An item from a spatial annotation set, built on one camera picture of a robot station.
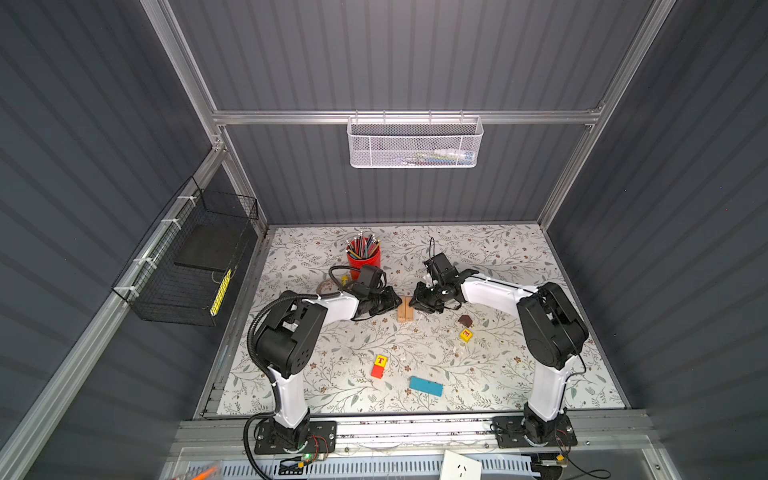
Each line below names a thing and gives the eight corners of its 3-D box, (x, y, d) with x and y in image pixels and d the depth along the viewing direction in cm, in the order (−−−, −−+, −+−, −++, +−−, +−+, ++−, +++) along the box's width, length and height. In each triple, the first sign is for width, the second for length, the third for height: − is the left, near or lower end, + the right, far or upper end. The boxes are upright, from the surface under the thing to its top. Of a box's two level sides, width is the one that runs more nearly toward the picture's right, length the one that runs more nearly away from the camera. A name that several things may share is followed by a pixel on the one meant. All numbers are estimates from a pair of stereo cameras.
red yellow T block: (369, 375, 85) (369, 373, 84) (376, 356, 89) (376, 353, 87) (382, 379, 85) (382, 377, 83) (388, 359, 88) (388, 357, 87)
